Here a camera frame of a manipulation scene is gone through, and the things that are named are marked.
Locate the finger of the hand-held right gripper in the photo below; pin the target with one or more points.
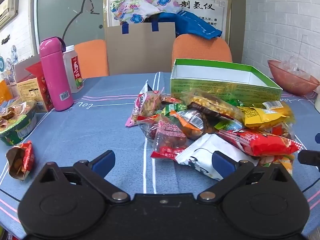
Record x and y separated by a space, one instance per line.
308 157

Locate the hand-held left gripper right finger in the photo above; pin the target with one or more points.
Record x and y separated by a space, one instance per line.
222 163

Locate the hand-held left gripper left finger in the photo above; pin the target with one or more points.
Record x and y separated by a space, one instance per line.
105 161

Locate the pile of snack packets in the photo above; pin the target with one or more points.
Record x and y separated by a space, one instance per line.
190 127

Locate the clear yellow snack packet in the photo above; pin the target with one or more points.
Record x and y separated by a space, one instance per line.
285 110

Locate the green cardboard box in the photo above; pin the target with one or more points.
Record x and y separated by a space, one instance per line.
225 88

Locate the blue-grey tablecloth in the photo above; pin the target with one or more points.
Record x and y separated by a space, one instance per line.
95 125

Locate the white jug with grey lid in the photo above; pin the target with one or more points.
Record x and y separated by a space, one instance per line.
317 100

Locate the pink translucent bowl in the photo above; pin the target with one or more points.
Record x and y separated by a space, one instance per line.
292 82

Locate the opened red snack bag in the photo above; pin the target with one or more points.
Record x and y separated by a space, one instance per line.
23 158

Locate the clear plastic wrappers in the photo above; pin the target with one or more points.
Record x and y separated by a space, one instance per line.
295 66

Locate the white jar with red label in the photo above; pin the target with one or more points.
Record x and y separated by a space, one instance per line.
75 72

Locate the green instant noodle bowl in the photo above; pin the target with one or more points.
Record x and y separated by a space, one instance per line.
17 127

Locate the pink thermos bottle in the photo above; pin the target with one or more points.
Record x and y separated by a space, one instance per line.
55 75

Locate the orange snack carton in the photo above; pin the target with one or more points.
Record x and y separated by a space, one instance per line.
32 90

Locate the orange chair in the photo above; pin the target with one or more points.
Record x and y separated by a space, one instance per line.
200 47
91 58

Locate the brown cardboard box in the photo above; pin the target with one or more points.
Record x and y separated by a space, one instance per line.
140 52

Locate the orange packet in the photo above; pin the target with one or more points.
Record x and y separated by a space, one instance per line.
5 92

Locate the white carton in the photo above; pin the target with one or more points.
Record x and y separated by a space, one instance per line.
23 67

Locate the blue plastic bag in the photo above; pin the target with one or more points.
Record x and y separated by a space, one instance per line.
197 23

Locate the framed notice board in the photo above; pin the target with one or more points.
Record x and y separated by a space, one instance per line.
220 12

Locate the floral cloth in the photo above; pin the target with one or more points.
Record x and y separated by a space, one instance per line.
147 2

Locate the wall air conditioner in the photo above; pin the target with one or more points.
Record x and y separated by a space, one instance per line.
7 11

